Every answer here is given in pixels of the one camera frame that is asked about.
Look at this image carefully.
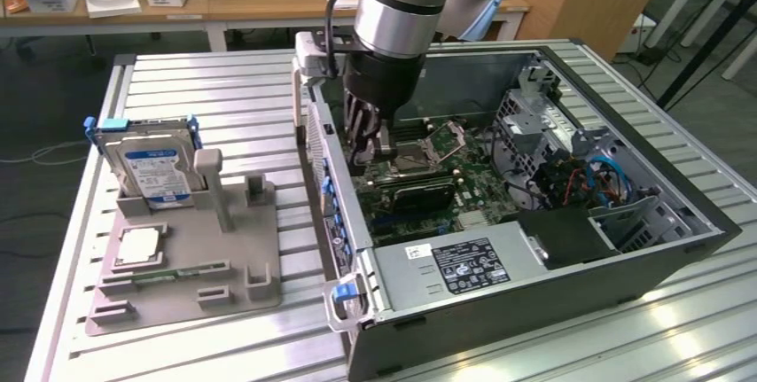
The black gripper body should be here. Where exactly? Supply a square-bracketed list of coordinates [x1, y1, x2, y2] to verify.
[341, 51, 427, 121]

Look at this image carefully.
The green graphics card black fan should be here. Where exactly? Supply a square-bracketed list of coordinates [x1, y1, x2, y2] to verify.
[358, 177, 458, 223]

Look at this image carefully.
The CPU socket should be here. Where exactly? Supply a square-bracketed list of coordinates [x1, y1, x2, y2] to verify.
[387, 141, 438, 178]

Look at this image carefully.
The metal socket cover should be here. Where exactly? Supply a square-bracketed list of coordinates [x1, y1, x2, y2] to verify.
[422, 120, 470, 164]

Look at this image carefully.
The green motherboard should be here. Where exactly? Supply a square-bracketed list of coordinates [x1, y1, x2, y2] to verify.
[339, 115, 524, 246]

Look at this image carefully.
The silver chipset heatsink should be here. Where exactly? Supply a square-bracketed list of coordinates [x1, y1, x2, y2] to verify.
[458, 211, 496, 230]

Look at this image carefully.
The perforated metal drive cage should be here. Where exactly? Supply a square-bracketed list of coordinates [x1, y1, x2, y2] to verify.
[493, 62, 593, 188]

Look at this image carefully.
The grey power supply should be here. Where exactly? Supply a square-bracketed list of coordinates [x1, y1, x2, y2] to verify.
[361, 221, 552, 313]

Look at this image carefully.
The grey parts rack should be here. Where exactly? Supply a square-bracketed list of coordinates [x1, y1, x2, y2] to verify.
[86, 146, 283, 338]

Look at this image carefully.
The wooden cabinet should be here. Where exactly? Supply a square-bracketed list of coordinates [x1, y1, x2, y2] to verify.
[508, 0, 677, 64]

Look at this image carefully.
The white box with red mark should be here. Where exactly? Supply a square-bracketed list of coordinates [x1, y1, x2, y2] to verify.
[614, 13, 656, 56]

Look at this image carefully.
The green RAM stick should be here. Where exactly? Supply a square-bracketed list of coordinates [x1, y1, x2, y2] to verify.
[132, 268, 207, 284]

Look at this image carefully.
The silver CPU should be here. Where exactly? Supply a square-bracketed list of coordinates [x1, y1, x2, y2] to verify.
[115, 229, 166, 267]

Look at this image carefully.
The black power strip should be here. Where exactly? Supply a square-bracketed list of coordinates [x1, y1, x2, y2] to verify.
[636, 47, 668, 66]

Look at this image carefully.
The black open PC case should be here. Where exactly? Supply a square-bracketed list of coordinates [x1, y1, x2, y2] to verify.
[291, 37, 745, 382]

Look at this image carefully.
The grey metal disk bay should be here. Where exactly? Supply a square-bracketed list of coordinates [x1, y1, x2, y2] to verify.
[590, 189, 709, 253]

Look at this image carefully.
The white box with round dish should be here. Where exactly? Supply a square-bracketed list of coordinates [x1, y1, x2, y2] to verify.
[84, 0, 144, 19]

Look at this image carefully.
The black slanted pole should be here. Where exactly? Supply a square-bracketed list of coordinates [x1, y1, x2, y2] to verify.
[654, 0, 757, 112]

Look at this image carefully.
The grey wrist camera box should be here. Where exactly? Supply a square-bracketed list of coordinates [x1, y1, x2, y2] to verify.
[294, 30, 358, 80]

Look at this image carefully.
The dark arm cable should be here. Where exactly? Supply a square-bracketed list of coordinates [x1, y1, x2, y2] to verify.
[322, 0, 366, 80]

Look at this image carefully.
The black wire bundle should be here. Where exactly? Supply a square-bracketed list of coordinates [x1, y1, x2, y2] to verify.
[524, 151, 593, 211]

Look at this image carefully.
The hard disk with blue bracket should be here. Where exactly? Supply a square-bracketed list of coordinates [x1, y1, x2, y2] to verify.
[82, 113, 203, 211]

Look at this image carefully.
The blue wire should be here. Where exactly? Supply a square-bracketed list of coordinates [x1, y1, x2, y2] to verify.
[584, 155, 638, 207]

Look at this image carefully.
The white table frame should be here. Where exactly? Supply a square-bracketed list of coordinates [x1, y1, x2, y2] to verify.
[641, 0, 757, 82]

